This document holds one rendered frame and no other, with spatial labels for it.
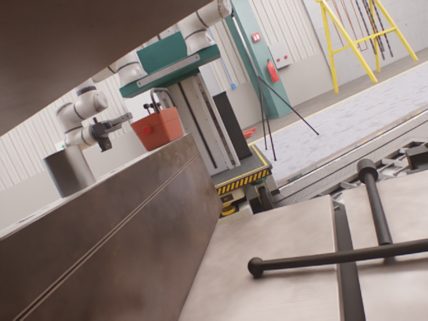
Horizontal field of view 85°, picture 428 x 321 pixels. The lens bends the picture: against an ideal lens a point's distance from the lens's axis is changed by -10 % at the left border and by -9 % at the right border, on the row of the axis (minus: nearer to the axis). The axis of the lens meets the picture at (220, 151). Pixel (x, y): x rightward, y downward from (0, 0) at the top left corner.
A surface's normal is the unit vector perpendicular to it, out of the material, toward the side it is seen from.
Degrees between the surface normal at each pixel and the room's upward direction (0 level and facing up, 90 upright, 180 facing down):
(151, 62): 90
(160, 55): 90
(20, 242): 90
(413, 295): 0
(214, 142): 90
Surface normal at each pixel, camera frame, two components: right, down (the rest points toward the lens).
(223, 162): -0.02, 0.16
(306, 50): 0.18, 0.07
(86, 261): 0.90, -0.35
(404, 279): -0.40, -0.91
